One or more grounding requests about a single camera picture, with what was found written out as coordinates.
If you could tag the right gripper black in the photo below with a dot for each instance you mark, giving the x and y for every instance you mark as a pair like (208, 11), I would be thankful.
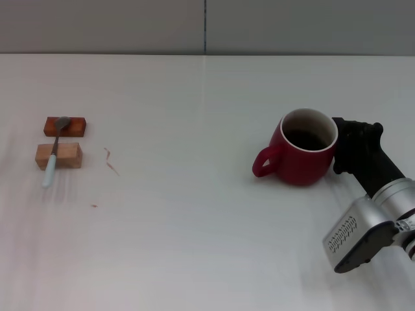
(373, 168)

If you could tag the red ceramic mug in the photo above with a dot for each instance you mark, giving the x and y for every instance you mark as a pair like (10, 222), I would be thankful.
(301, 166)

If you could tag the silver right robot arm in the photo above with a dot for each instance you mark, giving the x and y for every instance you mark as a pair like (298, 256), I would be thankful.
(395, 194)

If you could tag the dark brown coffee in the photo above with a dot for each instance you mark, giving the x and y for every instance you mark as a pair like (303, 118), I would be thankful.
(306, 139)

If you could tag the dark reddish wooden block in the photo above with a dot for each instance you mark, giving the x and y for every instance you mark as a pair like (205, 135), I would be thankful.
(76, 128)

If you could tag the light wooden block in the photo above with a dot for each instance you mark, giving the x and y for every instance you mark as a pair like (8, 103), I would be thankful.
(68, 155)

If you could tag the right wrist vented camera housing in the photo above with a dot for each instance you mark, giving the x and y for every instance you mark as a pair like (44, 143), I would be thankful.
(356, 233)

